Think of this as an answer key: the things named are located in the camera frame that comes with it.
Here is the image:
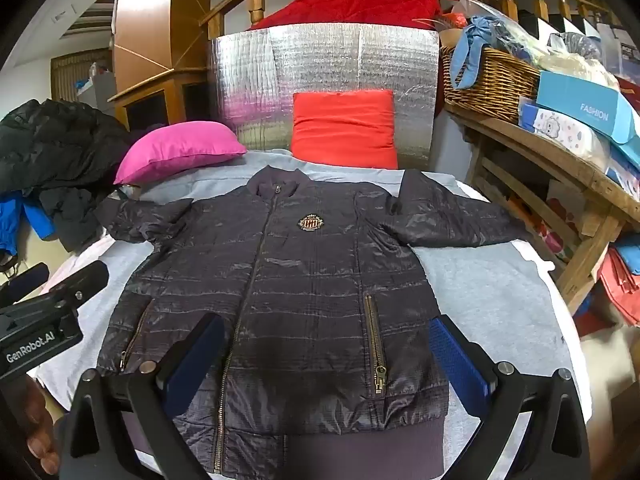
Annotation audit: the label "black puffer jacket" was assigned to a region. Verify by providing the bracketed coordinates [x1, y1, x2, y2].
[0, 99, 136, 253]

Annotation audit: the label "white patterned package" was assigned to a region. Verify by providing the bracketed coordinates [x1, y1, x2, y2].
[517, 96, 613, 171]

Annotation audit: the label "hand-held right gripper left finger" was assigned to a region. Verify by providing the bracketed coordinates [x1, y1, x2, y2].
[59, 312, 227, 480]

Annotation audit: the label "person's left hand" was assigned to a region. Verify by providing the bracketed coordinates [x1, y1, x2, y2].
[10, 375, 61, 476]

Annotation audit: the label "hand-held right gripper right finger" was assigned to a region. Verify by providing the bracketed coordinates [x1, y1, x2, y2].
[429, 315, 592, 480]

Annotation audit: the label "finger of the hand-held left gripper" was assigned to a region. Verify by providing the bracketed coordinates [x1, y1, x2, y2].
[0, 263, 51, 306]
[39, 260, 110, 309]

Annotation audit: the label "blue cloth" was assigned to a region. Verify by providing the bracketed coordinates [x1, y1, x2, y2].
[449, 15, 521, 90]

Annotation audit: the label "wooden cabinet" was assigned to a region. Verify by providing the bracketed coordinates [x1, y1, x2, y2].
[107, 0, 213, 133]

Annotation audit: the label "pink pillow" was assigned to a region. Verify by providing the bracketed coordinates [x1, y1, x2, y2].
[114, 121, 248, 186]

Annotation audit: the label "wicker basket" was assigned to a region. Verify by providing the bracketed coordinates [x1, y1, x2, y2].
[440, 42, 542, 123]

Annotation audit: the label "wooden stair railing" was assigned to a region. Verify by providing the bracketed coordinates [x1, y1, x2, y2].
[200, 0, 640, 41]

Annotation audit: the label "red quilt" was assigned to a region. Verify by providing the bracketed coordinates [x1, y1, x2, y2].
[248, 0, 458, 31]

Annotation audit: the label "silver foil mat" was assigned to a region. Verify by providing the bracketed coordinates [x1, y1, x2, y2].
[207, 24, 441, 171]

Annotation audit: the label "dark quilted zip jacket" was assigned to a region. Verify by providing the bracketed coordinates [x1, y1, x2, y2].
[95, 165, 531, 478]

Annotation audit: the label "light blue cardboard box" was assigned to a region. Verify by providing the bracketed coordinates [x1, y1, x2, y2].
[536, 70, 640, 143]

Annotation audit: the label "red cushion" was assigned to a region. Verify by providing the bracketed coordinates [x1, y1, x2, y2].
[290, 89, 399, 170]

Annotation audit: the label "clear plastic bag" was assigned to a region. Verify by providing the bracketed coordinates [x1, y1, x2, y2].
[540, 32, 621, 91]

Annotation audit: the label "red bags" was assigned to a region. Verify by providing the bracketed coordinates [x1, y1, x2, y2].
[597, 247, 640, 326]

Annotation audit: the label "white air conditioner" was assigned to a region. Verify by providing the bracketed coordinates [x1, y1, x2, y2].
[50, 0, 118, 36]

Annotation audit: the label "grey cloth cover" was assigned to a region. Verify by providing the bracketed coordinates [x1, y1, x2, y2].
[30, 149, 593, 480]

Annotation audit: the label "wooden table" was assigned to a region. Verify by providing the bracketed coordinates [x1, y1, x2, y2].
[442, 102, 640, 316]

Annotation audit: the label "blue jacket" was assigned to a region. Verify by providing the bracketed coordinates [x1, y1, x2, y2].
[0, 191, 56, 256]

